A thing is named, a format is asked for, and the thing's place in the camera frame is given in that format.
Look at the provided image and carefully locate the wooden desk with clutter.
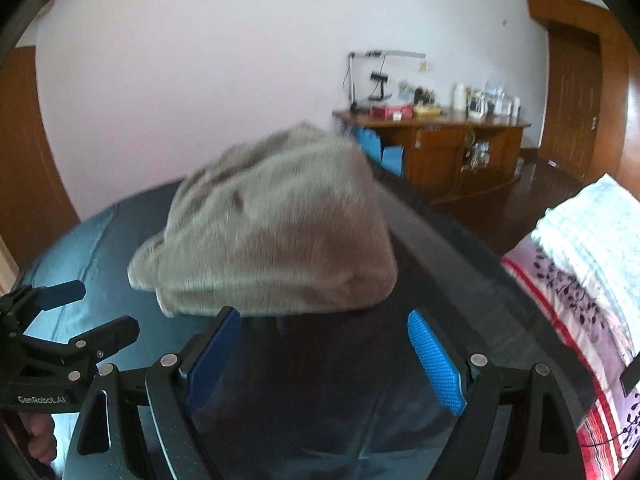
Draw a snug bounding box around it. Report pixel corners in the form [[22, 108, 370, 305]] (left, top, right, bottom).
[[333, 108, 530, 203]]

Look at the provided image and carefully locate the person's left hand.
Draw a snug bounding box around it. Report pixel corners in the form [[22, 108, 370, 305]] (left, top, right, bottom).
[[20, 413, 58, 466]]

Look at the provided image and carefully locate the brown wooden door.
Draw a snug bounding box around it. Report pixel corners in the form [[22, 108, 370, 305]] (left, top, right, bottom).
[[0, 47, 79, 268]]

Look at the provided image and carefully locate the grey-brown fleece garment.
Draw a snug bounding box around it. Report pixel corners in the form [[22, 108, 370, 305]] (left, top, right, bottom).
[[128, 122, 397, 316]]

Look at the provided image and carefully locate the light blue white quilt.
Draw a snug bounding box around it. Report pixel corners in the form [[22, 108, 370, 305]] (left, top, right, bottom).
[[530, 174, 639, 363]]

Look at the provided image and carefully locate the floral pink white bedding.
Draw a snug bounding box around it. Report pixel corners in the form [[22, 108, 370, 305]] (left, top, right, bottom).
[[501, 236, 639, 479]]

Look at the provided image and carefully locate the brown wooden wardrobe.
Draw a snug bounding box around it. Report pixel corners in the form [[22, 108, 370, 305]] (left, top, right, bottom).
[[527, 0, 639, 195]]

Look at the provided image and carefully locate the red box on desk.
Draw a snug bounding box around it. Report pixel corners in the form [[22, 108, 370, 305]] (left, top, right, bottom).
[[369, 103, 413, 122]]

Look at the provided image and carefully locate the white electric kettle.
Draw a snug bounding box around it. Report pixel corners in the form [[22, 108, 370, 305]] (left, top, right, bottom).
[[466, 90, 488, 120]]

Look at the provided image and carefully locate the black desk lamp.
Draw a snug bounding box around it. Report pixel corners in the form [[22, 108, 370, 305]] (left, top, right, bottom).
[[343, 50, 426, 113]]

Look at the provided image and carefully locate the dark blue bed cover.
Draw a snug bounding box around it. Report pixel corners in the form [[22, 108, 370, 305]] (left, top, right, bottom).
[[20, 169, 596, 479]]

